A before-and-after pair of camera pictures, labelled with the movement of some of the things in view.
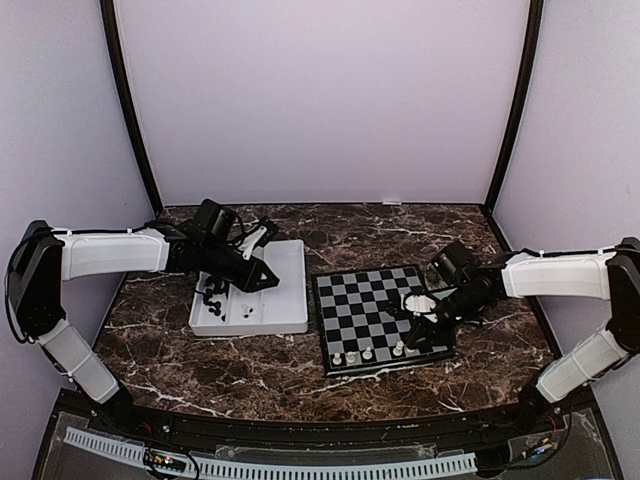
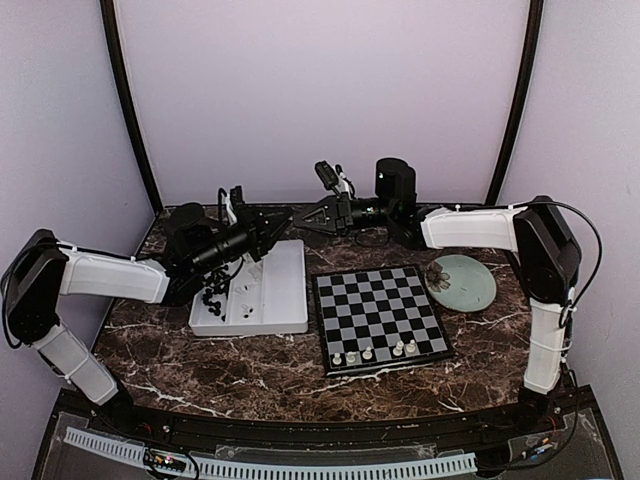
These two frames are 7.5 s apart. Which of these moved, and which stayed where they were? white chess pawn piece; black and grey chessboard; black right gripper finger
Moved: black right gripper finger
Stayed: white chess pawn piece; black and grey chessboard
